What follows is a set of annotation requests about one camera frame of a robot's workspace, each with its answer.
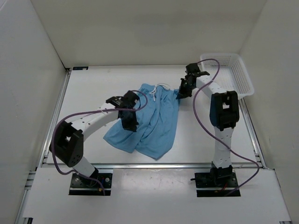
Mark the white plastic mesh basket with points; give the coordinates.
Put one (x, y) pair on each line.
(232, 73)

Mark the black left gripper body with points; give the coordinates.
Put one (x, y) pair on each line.
(130, 121)

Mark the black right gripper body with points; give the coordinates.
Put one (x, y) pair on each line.
(185, 89)

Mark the light blue shorts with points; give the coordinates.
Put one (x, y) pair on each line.
(156, 131)

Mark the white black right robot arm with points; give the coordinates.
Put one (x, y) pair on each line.
(224, 114)

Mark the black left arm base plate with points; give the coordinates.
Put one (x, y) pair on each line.
(80, 187)

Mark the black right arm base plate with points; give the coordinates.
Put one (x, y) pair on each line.
(209, 186)

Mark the dark label sticker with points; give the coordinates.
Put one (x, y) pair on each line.
(80, 68)

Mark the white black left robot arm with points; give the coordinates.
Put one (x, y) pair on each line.
(67, 142)

